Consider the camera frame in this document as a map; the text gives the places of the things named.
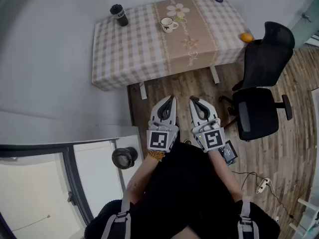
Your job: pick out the person's right forearm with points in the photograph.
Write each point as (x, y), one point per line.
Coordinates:
(224, 173)

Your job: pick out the black window frame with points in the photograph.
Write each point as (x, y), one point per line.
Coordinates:
(74, 173)

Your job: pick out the black office chair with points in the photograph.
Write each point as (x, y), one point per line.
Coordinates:
(259, 108)

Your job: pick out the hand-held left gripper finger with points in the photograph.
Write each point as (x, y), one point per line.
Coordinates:
(173, 113)
(155, 109)

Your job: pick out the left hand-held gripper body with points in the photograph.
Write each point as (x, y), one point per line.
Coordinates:
(158, 139)

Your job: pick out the orange fruit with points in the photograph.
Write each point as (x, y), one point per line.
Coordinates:
(246, 37)

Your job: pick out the white table leg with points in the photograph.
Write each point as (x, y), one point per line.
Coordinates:
(143, 91)
(214, 75)

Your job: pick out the beige checked flower tablecloth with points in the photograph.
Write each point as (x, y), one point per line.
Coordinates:
(139, 51)

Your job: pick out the white metal rack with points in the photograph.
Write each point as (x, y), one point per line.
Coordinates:
(307, 218)

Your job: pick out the white power strip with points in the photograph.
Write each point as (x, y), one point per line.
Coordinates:
(263, 185)

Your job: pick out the black shaker bottle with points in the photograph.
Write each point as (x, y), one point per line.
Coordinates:
(120, 15)

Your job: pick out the person's black clothing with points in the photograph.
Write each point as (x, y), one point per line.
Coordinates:
(184, 188)

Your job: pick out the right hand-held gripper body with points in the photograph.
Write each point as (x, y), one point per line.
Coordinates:
(213, 138)

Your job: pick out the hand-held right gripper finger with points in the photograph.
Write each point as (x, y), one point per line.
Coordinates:
(194, 116)
(209, 109)

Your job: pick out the person's left forearm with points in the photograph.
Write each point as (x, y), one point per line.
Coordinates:
(142, 178)

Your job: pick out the black screen device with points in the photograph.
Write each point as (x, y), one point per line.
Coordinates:
(230, 153)

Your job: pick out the yellow-green curly plastic straw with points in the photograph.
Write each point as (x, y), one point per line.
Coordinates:
(179, 19)

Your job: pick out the white floral mug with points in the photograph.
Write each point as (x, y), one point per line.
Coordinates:
(166, 26)

